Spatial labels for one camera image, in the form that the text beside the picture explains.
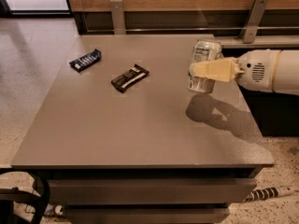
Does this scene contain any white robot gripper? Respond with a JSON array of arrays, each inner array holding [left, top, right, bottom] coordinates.
[[189, 49, 281, 92]]

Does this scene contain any white green 7up can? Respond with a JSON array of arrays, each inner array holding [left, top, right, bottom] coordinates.
[[187, 40, 223, 94]]

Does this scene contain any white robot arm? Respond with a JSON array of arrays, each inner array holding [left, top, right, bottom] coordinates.
[[188, 49, 299, 95]]

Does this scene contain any black snack bar wrapper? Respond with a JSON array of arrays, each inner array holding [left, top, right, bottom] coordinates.
[[111, 64, 150, 93]]

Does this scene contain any blue snack bar wrapper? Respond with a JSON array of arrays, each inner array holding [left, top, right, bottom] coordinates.
[[69, 49, 102, 73]]

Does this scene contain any grey upper drawer front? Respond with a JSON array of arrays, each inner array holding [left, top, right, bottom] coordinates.
[[49, 178, 256, 205]]

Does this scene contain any grey drawer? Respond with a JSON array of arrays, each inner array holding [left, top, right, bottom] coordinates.
[[49, 178, 256, 205], [65, 208, 229, 224]]

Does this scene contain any grey lower drawer front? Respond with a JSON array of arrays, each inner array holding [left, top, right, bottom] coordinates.
[[65, 208, 229, 224]]

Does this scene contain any horizontal metal rail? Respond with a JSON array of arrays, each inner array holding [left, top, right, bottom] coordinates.
[[86, 26, 299, 33]]

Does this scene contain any left metal rail bracket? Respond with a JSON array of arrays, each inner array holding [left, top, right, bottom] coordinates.
[[110, 0, 126, 35]]

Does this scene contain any black white striped cable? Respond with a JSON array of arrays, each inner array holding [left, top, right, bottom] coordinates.
[[242, 185, 299, 203]]

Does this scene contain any black chair frame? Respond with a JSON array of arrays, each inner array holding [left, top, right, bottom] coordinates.
[[0, 170, 50, 224]]

